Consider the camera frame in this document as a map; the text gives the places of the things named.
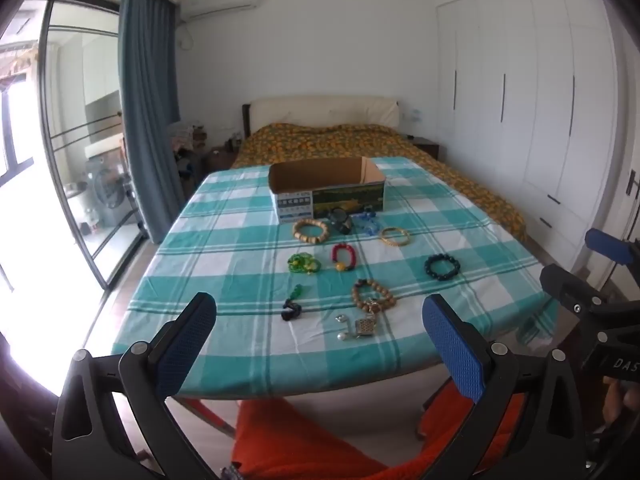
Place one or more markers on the black and green pendant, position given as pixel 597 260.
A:
pixel 290 310

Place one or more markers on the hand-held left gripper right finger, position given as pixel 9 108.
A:
pixel 452 347

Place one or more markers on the white wardrobe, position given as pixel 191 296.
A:
pixel 530 110

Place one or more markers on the black wristwatch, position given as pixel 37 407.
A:
pixel 342 220

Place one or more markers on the grey washing machine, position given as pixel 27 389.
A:
pixel 107 190

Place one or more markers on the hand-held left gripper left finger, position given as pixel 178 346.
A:
pixel 185 345

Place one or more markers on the person's right hand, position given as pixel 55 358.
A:
pixel 620 402

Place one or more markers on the white wall air conditioner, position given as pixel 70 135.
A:
pixel 220 2

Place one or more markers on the pile of clutter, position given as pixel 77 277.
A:
pixel 185 145

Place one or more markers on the black framed glass door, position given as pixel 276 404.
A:
pixel 65 160

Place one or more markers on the pearl earring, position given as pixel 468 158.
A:
pixel 341 337

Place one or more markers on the dark wooden nightstand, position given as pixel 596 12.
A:
pixel 427 147
pixel 217 157

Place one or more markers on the wooden table leg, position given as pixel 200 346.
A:
pixel 207 415

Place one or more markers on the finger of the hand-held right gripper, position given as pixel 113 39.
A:
pixel 612 247
pixel 570 287

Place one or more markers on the blue-grey curtain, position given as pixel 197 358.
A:
pixel 147 110

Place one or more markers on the cardboard box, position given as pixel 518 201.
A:
pixel 327 185

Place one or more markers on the orange clothing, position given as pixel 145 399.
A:
pixel 300 445

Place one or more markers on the bed with orange patterned cover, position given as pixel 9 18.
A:
pixel 325 142

